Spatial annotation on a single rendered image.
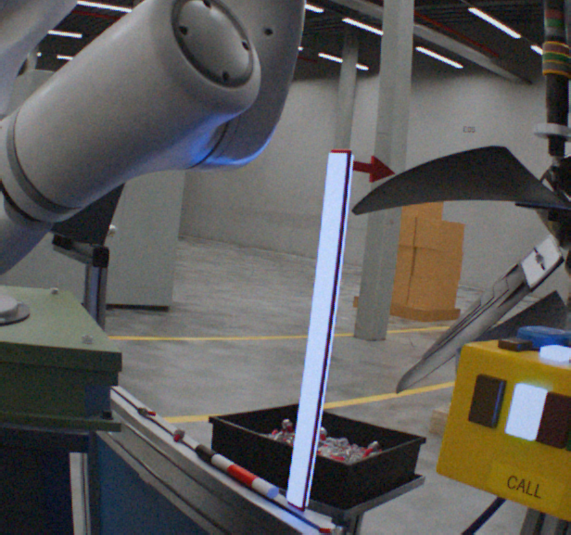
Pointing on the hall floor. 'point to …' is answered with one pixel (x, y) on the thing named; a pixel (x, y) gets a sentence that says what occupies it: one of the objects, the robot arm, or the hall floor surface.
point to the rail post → (89, 489)
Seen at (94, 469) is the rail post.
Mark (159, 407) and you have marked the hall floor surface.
